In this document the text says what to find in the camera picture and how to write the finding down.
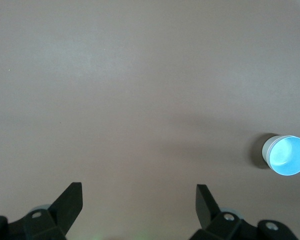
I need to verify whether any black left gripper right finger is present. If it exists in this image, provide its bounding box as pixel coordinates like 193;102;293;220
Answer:
189;184;298;240

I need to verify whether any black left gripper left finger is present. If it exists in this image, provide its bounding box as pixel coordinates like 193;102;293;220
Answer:
0;182;84;240

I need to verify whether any white plastic bowl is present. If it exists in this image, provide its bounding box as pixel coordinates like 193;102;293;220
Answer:
261;134;285;163

